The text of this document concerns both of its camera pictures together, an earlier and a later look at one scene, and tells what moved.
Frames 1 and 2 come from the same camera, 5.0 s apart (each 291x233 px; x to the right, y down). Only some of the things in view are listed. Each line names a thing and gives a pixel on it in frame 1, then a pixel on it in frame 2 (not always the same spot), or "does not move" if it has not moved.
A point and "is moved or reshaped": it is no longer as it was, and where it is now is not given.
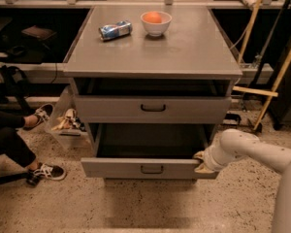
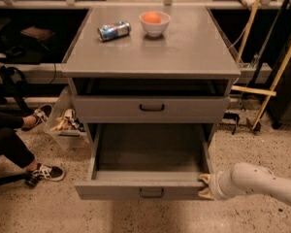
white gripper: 210,159 -> 215,185
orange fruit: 152,17 does not move
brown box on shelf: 39,32 does not move
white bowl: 156,22 does not move
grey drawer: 145,149 is moved or reshaped
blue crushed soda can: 119,29 does not move
